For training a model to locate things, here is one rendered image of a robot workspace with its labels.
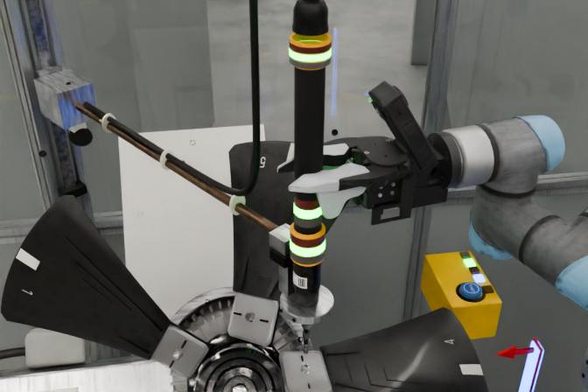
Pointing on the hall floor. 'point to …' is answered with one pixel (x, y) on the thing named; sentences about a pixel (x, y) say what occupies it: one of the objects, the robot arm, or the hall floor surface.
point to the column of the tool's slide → (25, 79)
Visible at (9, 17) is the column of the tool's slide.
